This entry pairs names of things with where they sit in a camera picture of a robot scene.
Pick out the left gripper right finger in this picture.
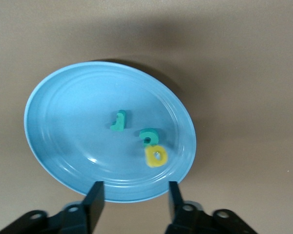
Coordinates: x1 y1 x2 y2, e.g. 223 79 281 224
165 181 257 234

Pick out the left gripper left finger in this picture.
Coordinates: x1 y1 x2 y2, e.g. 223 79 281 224
0 181 105 234

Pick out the yellow foam letter d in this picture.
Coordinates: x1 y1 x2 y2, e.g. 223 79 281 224
146 145 168 168

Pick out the teal foam letter c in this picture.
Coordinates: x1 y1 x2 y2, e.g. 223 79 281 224
139 129 159 148

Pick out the teal foam letter r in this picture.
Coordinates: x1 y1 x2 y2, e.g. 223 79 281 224
110 110 126 131

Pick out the blue plate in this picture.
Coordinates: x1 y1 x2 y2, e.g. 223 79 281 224
23 61 197 203

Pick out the brown table cover sheet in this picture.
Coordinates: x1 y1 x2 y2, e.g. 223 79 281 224
0 0 293 234

